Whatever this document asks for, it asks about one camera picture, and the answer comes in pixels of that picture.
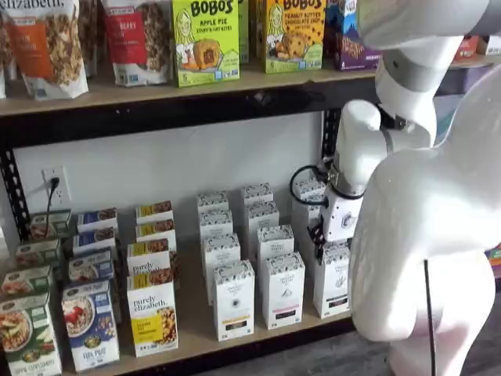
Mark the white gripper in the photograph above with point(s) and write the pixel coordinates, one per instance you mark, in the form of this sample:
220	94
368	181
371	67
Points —
340	219

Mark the white box green strip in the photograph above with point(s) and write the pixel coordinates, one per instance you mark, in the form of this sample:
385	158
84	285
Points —
330	282

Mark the white wall outlet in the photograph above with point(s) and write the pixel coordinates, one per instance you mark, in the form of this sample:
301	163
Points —
60	174

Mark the yellow Bobo's peanut butter box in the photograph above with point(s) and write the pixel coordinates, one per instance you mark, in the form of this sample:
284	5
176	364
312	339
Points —
295	39

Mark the blue oatmeal box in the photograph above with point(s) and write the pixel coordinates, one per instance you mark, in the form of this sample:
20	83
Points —
97	217
94	237
90	325
91	264

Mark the green Bobo's apple pie box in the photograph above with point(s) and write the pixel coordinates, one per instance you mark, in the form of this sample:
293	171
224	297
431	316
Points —
205	43

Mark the black metal shelf rack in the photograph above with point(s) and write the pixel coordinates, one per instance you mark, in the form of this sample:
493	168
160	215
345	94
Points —
156	117

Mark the purple Annie's snack box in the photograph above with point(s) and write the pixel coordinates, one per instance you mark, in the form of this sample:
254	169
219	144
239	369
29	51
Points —
494	266

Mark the green apple cinnamon oatmeal box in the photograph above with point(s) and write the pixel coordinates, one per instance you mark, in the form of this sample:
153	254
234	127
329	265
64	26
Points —
51	225
27	337
25	280
37	252

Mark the wooden shelf board with boxes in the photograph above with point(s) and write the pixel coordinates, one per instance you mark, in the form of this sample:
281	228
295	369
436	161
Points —
195	333

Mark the white floral print box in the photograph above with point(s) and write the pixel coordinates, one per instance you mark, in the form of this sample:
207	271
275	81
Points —
220	248
307	186
212	200
262	215
303	215
257	192
215	221
275	241

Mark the white box orange strip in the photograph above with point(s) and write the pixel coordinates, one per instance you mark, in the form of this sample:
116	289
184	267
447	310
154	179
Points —
234	301

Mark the small red snack box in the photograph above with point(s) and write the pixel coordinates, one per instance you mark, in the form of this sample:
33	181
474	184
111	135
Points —
467	47

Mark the wooden shelf board with bags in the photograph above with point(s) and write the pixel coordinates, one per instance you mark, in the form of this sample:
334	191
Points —
137	94

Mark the blue Z Bar box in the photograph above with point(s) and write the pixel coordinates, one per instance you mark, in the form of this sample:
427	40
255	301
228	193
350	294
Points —
348	47

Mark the granola bag blue label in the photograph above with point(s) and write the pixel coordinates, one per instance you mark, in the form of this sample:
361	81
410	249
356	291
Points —
3	47

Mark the white box pink strip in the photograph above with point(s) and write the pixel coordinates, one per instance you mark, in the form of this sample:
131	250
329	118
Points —
282	293

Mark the granola bag orange label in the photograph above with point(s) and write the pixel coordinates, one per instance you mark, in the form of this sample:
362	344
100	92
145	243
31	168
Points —
47	47

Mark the granola bag red label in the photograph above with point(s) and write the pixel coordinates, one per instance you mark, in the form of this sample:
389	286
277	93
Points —
135	43

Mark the small white snack box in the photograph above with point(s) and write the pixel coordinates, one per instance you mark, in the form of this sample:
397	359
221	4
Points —
494	45

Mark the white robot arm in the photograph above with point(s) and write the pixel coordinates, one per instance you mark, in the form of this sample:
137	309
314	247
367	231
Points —
411	235

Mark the white yellow purely elizabeth box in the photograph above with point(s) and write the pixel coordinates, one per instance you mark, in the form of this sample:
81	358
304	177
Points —
153	209
148	260
150	313
154	229

